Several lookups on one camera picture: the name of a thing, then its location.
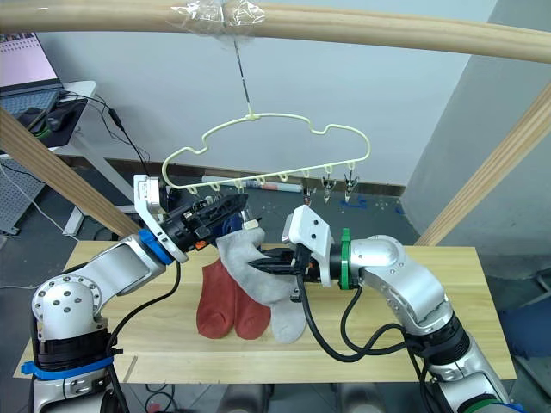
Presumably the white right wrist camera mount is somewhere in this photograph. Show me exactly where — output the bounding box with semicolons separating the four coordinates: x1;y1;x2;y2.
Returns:
281;205;335;288

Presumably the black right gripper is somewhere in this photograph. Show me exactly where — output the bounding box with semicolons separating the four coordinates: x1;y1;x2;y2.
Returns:
252;243;331;286

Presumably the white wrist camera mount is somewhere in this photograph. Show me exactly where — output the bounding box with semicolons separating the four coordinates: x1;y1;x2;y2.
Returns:
132;173;189;264
281;205;335;288

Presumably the red ankle sock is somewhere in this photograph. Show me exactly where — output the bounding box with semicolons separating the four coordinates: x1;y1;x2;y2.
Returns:
233;279;273;341
195;260;238;341

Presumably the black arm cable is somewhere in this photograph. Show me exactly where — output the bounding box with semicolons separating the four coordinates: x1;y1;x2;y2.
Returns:
105;257;182;359
295;270;426;363

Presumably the blue tape band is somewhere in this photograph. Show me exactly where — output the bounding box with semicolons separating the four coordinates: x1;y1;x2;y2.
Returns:
20;354;116;382

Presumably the light grey ankle sock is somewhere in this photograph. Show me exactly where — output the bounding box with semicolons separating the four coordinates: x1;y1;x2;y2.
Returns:
214;228;300;307
269;299;308;344

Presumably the black mouse pad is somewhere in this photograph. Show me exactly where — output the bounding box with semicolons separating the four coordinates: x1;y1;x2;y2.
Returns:
41;97;90;148

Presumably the black desk power cable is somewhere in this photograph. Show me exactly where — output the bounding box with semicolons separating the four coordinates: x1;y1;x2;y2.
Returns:
59;89;151;174

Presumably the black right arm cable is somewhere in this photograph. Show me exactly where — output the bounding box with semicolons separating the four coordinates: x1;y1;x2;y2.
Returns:
295;270;426;363

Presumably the pale yellow clip hanger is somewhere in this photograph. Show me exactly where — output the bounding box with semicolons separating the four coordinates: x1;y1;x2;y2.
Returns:
161;37;372;194

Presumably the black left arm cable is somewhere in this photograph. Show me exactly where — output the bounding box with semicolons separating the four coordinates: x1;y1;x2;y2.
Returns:
105;257;182;359

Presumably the diagonal wooden beam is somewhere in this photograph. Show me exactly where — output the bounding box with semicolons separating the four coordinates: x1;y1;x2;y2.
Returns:
415;81;551;247
0;106;141;238

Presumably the clear plastic tape wrap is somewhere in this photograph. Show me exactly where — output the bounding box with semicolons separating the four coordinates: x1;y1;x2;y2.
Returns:
170;0;267;47

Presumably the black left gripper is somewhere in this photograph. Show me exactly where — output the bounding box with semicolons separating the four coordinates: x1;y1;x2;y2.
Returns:
161;193;251;254

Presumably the white desk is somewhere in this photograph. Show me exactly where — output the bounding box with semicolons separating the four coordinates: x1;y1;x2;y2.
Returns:
0;80;135;237

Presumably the black computer mouse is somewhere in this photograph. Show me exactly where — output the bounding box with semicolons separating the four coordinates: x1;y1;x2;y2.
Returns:
46;109;73;132

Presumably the grey pegboard panel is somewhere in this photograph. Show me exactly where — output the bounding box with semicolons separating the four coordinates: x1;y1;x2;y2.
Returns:
0;157;46;237

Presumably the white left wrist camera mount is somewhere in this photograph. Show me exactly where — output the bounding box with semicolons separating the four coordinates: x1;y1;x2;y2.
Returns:
132;173;189;264

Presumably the dark rounded shape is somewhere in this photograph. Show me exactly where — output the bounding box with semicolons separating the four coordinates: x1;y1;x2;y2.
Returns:
218;382;276;413
337;382;396;413

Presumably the blue ankle sock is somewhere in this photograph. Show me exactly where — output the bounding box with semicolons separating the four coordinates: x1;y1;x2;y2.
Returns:
223;214;245;236

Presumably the open laptop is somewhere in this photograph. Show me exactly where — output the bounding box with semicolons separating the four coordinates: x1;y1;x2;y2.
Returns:
0;32;66;118

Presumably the horizontal wooden beam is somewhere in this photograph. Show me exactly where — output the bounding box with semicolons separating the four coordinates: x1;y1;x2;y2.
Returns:
0;0;551;65

